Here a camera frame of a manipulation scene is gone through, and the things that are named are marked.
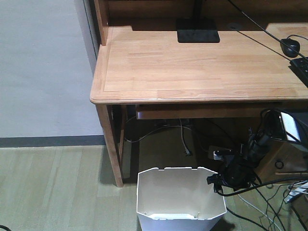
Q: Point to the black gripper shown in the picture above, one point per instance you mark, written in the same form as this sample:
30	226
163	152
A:
235	177

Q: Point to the white plastic trash bin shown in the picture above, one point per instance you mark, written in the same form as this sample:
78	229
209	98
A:
178	199

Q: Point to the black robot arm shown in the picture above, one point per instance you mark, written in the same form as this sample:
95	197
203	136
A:
285	125

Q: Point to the wooden drawer cabinet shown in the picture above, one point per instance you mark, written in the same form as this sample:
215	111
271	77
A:
283	161

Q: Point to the black keyboard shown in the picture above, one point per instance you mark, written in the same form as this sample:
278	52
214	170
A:
300	67

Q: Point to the black computer mouse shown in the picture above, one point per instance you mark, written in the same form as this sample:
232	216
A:
290	47

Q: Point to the light wooden desk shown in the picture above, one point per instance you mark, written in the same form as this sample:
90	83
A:
141	62

